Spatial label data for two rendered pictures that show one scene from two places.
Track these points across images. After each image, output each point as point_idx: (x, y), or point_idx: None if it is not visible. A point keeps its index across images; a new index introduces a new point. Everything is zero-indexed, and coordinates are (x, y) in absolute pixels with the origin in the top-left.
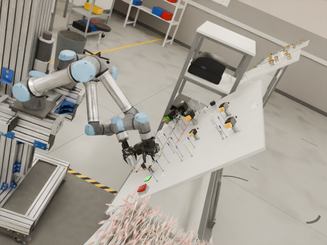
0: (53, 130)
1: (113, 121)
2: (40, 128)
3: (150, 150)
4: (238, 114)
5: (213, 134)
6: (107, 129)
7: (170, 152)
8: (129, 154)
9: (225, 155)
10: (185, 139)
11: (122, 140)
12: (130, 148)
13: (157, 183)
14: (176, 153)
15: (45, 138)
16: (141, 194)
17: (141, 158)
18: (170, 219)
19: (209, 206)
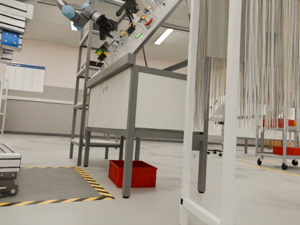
0: (29, 13)
1: (85, 5)
2: (12, 11)
3: (134, 6)
4: (160, 6)
5: (158, 10)
6: (81, 15)
7: (132, 39)
8: (113, 24)
9: None
10: (133, 36)
11: (102, 14)
12: (111, 20)
13: (156, 19)
14: (150, 11)
15: (20, 24)
16: (152, 24)
17: (102, 70)
18: None
19: (178, 66)
